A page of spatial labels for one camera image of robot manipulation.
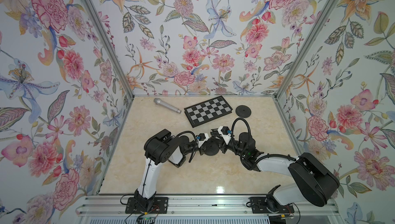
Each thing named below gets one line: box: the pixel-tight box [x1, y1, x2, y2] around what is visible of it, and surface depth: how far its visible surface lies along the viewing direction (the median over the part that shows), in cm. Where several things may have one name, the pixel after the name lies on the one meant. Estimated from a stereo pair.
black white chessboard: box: [183, 95, 233, 128], surface depth 110 cm
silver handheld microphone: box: [153, 97, 182, 114], surface depth 116 cm
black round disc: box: [235, 104, 252, 119], surface depth 112 cm
